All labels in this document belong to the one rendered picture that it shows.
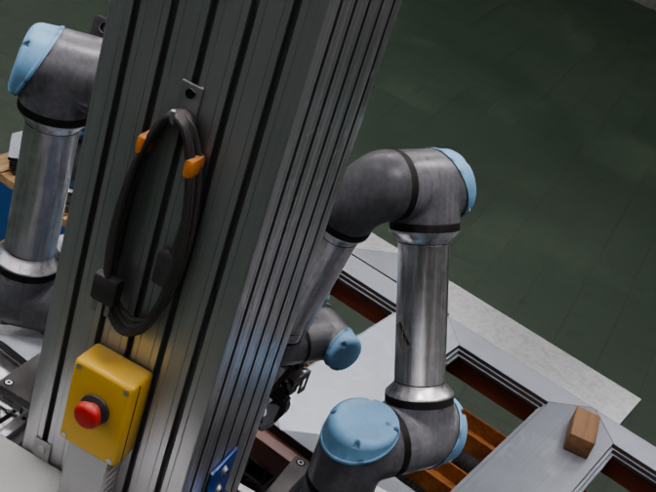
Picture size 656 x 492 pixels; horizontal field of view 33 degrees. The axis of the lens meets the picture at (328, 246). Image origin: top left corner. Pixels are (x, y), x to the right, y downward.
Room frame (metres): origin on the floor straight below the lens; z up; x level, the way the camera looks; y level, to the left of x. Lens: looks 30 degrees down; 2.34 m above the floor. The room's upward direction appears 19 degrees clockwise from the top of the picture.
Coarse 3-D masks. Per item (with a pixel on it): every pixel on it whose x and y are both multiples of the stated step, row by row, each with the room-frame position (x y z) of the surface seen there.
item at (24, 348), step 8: (0, 336) 2.00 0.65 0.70; (8, 336) 2.02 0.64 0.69; (16, 336) 2.04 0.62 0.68; (0, 344) 1.97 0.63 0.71; (8, 344) 1.96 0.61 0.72; (16, 344) 1.97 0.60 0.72; (24, 344) 1.98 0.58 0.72; (32, 344) 2.00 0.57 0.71; (40, 344) 2.01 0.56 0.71; (0, 352) 1.96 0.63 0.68; (8, 352) 1.96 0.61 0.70; (16, 352) 1.94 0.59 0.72; (24, 352) 1.95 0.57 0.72; (32, 352) 1.96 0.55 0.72; (16, 360) 1.95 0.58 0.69; (24, 360) 1.93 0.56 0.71
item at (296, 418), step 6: (294, 408) 1.92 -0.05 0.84; (288, 414) 1.89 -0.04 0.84; (294, 414) 1.90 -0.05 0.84; (300, 414) 1.90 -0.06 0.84; (306, 414) 1.91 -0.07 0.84; (288, 420) 1.87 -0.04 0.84; (294, 420) 1.88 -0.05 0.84; (300, 420) 1.88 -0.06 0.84; (306, 420) 1.89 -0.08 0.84; (312, 420) 1.90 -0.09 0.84; (294, 426) 1.86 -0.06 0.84; (300, 426) 1.87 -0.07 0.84; (306, 426) 1.87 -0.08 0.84; (312, 426) 1.88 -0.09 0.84; (318, 426) 1.89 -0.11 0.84; (306, 432) 1.85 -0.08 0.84; (312, 432) 1.86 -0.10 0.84; (318, 432) 1.86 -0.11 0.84
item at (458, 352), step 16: (352, 288) 2.51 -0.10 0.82; (368, 288) 2.51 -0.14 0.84; (384, 304) 2.47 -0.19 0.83; (464, 352) 2.37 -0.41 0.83; (480, 368) 2.34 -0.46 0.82; (512, 384) 2.30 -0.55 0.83; (528, 400) 2.27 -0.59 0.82; (544, 400) 2.27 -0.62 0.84; (272, 432) 1.84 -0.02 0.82; (512, 432) 2.12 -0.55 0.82; (304, 448) 1.81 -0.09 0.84; (496, 448) 2.04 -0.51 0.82; (480, 464) 1.97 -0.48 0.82; (624, 464) 2.15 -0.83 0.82; (640, 464) 2.15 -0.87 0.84; (464, 480) 1.88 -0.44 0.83; (592, 480) 2.05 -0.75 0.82
